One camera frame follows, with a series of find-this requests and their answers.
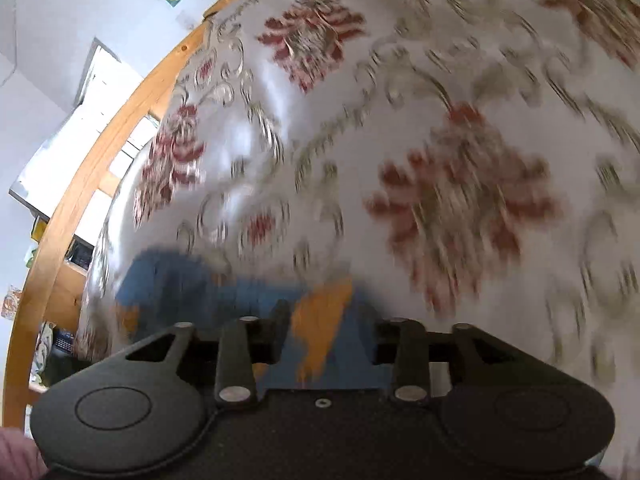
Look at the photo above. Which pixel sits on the floral white bedspread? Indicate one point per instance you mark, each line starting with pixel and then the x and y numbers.
pixel 466 160

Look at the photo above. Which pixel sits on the blue pants with orange cars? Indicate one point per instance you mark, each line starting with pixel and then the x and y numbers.
pixel 326 334

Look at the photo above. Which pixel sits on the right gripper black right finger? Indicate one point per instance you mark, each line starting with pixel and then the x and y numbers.
pixel 386 342

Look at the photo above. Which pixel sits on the wooden bed frame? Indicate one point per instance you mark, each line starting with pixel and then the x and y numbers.
pixel 55 289

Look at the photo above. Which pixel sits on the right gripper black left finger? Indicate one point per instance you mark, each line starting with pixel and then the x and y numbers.
pixel 269 334

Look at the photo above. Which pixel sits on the white window frame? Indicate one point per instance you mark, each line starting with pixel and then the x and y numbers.
pixel 106 85

